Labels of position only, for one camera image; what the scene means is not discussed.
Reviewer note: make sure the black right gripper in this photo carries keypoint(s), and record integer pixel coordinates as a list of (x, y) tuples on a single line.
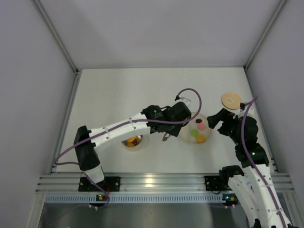
[(223, 121)]

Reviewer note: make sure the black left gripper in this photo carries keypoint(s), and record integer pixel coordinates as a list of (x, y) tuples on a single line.
[(171, 129)]

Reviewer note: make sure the metal serving tongs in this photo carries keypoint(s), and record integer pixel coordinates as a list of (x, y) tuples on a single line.
[(166, 136)]

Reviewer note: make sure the orange fish-shaped cookie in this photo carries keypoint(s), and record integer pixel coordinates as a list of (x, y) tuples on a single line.
[(130, 142)]

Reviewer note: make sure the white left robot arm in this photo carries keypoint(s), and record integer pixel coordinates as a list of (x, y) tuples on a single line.
[(86, 141)]

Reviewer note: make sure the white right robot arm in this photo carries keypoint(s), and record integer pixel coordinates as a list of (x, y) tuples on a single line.
[(251, 182)]

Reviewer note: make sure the beige lunch box lid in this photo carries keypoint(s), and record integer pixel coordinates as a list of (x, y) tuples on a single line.
[(231, 101)]

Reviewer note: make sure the steel-lined beige lunch box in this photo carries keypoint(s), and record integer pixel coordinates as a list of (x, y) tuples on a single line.
[(134, 148)]

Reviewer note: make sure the pink round cookie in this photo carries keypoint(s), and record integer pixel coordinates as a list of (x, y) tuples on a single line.
[(201, 126)]

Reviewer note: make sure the beige round plate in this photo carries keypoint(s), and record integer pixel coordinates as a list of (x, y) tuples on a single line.
[(185, 135)]

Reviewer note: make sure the green round cookie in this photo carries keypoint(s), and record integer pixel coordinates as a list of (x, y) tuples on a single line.
[(194, 133)]

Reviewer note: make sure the yellow round biscuit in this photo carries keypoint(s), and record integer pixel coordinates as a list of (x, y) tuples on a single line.
[(200, 138)]

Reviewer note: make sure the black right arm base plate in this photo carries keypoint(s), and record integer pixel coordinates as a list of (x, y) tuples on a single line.
[(215, 183)]

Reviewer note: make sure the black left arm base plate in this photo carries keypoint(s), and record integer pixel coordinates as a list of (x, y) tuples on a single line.
[(110, 184)]

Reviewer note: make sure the right aluminium frame post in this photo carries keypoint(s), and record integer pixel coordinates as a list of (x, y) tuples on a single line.
[(265, 32)]

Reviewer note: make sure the aluminium frame post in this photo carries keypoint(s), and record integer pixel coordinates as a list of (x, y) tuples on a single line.
[(50, 26), (265, 32)]

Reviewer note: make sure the aluminium front rail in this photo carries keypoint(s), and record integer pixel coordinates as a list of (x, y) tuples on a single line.
[(65, 182)]

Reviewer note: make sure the slotted grey cable duct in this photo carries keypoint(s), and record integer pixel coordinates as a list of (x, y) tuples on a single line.
[(135, 198)]

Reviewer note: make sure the left aluminium frame post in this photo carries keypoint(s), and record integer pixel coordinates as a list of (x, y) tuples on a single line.
[(50, 26)]

